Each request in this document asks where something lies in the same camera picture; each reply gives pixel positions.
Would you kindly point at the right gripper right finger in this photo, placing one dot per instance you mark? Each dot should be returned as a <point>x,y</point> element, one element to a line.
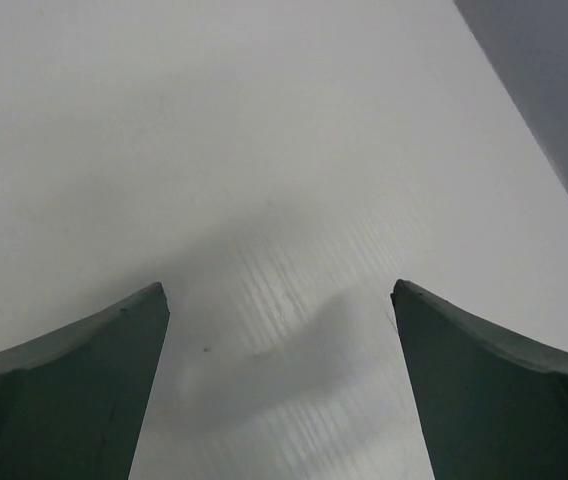
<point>492,403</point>

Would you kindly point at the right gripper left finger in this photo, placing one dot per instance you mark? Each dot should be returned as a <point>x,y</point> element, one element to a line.
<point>72,402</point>

